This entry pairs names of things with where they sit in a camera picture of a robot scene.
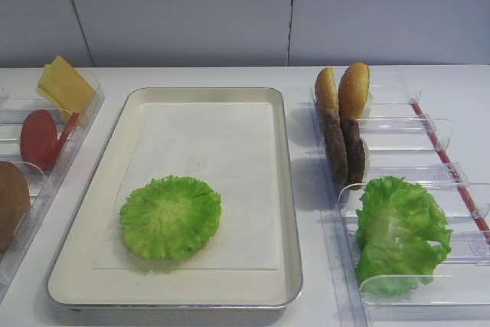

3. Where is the clear acrylic rack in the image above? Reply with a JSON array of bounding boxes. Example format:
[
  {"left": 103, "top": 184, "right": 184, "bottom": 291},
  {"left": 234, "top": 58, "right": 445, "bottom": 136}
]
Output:
[
  {"left": 300, "top": 93, "right": 489, "bottom": 326},
  {"left": 1, "top": 68, "right": 105, "bottom": 298}
]

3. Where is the left brown meat patty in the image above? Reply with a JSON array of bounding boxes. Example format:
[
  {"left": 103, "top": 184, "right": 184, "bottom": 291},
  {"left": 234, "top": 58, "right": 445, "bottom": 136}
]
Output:
[{"left": 322, "top": 109, "right": 348, "bottom": 185}]

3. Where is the clear acrylic right rack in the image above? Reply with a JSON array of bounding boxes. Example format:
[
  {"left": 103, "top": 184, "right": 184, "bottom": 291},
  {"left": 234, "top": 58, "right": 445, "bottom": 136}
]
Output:
[{"left": 300, "top": 93, "right": 489, "bottom": 326}]

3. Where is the left bun slice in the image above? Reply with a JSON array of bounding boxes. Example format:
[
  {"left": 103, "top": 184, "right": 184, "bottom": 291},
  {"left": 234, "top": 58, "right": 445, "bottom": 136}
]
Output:
[{"left": 315, "top": 67, "right": 339, "bottom": 112}]

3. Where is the clear acrylic left rack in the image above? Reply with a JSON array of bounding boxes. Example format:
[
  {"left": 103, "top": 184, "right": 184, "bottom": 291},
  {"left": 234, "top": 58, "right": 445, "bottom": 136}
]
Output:
[{"left": 1, "top": 68, "right": 105, "bottom": 298}]

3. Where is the rear yellow cheese slice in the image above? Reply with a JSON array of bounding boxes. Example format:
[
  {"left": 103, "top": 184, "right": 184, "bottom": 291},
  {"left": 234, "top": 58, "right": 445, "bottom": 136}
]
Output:
[{"left": 36, "top": 83, "right": 71, "bottom": 123}]

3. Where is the brown bun top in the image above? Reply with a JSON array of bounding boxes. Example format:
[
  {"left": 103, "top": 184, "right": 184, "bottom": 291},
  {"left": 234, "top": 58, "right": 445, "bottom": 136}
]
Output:
[{"left": 1, "top": 161, "right": 30, "bottom": 252}]

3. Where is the toasted bun bottom slice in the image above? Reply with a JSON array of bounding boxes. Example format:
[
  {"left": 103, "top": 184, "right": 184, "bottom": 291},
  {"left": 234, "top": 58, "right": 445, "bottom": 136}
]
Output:
[{"left": 125, "top": 241, "right": 210, "bottom": 254}]

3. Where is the right red tomato slice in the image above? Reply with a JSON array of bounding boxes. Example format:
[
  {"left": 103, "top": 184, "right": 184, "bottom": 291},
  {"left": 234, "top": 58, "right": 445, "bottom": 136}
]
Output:
[{"left": 51, "top": 113, "right": 80, "bottom": 165}]

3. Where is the right brown meat patty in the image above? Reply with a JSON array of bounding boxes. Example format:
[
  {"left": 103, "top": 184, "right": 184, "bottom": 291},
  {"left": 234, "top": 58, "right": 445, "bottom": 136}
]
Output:
[{"left": 340, "top": 118, "right": 366, "bottom": 185}]

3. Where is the yellow cheese slice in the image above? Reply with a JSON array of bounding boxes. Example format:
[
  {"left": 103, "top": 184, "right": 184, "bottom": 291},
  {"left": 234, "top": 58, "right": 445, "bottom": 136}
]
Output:
[
  {"left": 36, "top": 83, "right": 71, "bottom": 123},
  {"left": 38, "top": 56, "right": 96, "bottom": 114}
]

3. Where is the green lettuce leaf in rack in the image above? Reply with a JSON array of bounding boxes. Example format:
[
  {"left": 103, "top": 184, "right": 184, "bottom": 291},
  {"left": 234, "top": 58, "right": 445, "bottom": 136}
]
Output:
[{"left": 354, "top": 176, "right": 452, "bottom": 297}]

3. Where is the cream metal tray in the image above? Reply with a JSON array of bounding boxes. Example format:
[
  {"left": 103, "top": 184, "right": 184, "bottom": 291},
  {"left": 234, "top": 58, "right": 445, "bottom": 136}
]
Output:
[{"left": 47, "top": 87, "right": 303, "bottom": 309}]

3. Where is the front yellow cheese slice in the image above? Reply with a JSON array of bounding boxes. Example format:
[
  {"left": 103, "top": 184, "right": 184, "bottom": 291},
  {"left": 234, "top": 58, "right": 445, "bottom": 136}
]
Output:
[{"left": 38, "top": 56, "right": 96, "bottom": 114}]

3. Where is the green lettuce leaf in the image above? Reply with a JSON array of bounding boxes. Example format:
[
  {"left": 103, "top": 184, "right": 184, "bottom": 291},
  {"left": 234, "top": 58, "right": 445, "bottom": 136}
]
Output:
[
  {"left": 119, "top": 175, "right": 221, "bottom": 261},
  {"left": 354, "top": 176, "right": 452, "bottom": 297}
]

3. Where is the right bun slice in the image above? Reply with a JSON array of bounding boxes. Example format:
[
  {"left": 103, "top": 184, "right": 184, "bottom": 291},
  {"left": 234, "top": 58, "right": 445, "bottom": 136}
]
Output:
[{"left": 338, "top": 62, "right": 371, "bottom": 119}]

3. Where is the red tomato slice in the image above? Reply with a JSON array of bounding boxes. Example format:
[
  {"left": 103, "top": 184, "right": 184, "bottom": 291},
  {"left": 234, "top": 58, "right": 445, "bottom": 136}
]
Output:
[
  {"left": 20, "top": 110, "right": 57, "bottom": 171},
  {"left": 51, "top": 113, "right": 80, "bottom": 165}
]

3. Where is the brown meat patty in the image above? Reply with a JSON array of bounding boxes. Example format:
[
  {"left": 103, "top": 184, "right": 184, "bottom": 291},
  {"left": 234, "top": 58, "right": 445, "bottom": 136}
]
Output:
[
  {"left": 340, "top": 118, "right": 366, "bottom": 185},
  {"left": 322, "top": 109, "right": 348, "bottom": 185}
]

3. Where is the left red tomato slice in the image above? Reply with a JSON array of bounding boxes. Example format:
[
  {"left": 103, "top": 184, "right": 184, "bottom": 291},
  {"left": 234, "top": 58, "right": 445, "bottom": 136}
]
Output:
[{"left": 20, "top": 110, "right": 57, "bottom": 171}]

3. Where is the white paper liner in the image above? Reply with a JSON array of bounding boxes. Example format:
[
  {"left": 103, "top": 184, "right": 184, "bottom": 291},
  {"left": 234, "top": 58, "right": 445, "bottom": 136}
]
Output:
[{"left": 94, "top": 103, "right": 280, "bottom": 270}]

